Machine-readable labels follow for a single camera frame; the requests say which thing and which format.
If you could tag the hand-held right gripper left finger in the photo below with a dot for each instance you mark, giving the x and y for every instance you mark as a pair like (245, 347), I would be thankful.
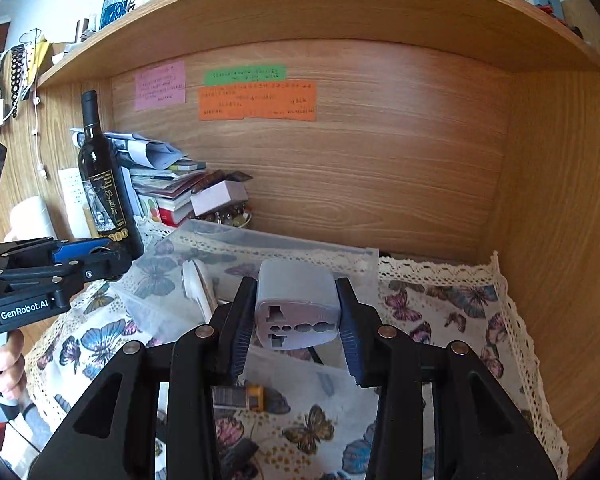
(241, 355)

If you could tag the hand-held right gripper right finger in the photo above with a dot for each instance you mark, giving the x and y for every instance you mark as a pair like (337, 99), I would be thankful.
(352, 350)

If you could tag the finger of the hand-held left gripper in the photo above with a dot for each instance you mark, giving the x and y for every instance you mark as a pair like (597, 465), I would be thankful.
(80, 251)
(105, 265)

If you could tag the grey travel plug adapter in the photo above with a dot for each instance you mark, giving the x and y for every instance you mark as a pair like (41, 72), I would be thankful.
(295, 310)

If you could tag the clear plastic storage box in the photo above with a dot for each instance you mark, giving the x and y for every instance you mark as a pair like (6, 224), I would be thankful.
(220, 240)

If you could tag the person's left hand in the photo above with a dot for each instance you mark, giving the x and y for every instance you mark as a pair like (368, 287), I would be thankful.
(11, 365)

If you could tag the yellow grey utility knife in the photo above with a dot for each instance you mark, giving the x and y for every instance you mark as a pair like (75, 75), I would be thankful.
(252, 397)

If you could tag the white paper sheet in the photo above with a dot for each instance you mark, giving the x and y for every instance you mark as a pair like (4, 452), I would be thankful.
(72, 200)

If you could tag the white paper roll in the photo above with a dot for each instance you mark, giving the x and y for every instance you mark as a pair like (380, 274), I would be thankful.
(32, 217)

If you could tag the dark wine bottle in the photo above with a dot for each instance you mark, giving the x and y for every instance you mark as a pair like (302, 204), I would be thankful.
(105, 185)

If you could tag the white plastic brush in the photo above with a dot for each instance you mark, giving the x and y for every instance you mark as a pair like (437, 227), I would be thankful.
(195, 285)

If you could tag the stack of books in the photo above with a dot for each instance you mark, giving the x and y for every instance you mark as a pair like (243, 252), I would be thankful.
(167, 195)

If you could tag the small black object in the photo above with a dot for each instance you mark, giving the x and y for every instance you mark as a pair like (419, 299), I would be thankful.
(240, 460)

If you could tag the butterfly print lace tablecloth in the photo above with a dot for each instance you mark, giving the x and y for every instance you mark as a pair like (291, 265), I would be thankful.
(455, 310)

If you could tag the rolled white papers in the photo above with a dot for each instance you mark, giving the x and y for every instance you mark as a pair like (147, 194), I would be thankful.
(140, 150)

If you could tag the pile of small trinkets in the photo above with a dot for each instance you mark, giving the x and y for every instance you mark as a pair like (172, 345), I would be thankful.
(227, 217)

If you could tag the small white cardboard box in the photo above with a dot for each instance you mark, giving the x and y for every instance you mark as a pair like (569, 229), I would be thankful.
(220, 197)

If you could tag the brown shiny wrapper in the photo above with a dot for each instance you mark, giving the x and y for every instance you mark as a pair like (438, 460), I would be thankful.
(215, 180)

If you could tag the pink sticky note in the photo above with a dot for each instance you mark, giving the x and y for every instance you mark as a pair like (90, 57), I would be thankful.
(160, 85)

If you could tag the wooden shelf unit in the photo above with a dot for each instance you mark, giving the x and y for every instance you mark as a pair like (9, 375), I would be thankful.
(380, 160)

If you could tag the yellow hanging card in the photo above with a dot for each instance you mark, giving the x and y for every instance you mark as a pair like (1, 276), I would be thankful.
(39, 62)

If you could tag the small metal cup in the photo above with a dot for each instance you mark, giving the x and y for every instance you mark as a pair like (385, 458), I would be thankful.
(84, 30)

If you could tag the orange sticky note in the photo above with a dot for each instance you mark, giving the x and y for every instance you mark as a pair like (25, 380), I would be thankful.
(257, 102)

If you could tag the green sticky note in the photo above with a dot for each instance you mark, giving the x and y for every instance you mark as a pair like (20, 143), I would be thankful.
(244, 75)

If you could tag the blue glass jar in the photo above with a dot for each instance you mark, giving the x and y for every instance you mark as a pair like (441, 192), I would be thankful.
(116, 7)

